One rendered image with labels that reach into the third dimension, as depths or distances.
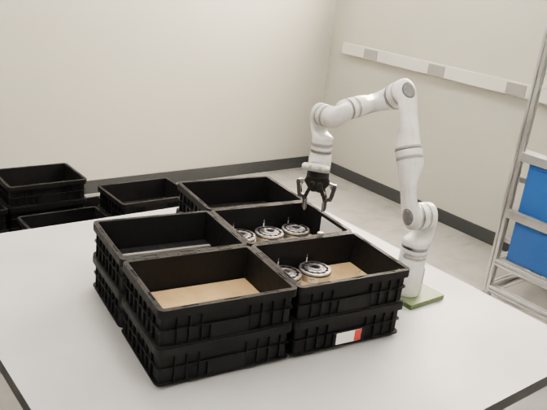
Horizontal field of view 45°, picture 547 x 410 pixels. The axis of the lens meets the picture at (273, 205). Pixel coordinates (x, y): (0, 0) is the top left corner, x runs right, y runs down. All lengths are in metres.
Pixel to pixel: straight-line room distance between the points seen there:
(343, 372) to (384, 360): 0.15
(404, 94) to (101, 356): 1.26
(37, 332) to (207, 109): 3.61
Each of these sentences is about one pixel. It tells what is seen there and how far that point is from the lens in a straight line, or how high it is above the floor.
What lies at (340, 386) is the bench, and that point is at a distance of 1.87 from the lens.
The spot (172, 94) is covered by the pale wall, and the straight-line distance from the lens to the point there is 5.20.
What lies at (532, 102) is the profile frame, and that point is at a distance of 3.78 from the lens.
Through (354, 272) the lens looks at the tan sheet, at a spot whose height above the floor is 0.83.
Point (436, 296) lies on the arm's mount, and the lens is 2.42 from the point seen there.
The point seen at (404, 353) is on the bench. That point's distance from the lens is 2.07.
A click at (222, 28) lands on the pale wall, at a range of 5.34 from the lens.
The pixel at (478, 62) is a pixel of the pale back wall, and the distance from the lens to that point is 5.04.
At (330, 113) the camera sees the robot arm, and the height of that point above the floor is 1.32.
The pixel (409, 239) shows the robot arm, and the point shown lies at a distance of 2.30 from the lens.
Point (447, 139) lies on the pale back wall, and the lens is 5.20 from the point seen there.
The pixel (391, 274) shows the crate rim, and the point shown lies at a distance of 2.00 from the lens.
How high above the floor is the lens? 1.75
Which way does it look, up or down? 20 degrees down
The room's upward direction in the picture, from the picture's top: 7 degrees clockwise
